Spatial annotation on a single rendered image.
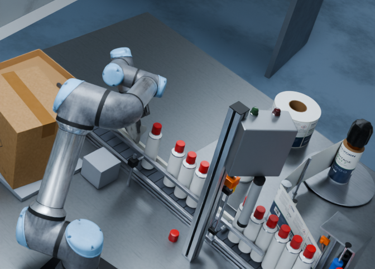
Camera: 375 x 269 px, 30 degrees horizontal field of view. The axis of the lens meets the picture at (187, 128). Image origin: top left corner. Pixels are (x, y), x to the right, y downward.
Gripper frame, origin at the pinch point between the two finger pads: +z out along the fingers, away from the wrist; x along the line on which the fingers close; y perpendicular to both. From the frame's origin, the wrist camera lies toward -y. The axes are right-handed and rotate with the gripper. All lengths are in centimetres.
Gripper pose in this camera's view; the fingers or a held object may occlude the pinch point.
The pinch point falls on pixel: (135, 140)
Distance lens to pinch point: 265.1
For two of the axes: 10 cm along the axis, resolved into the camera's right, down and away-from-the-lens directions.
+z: 1.7, 9.2, 3.4
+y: 6.6, -3.6, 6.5
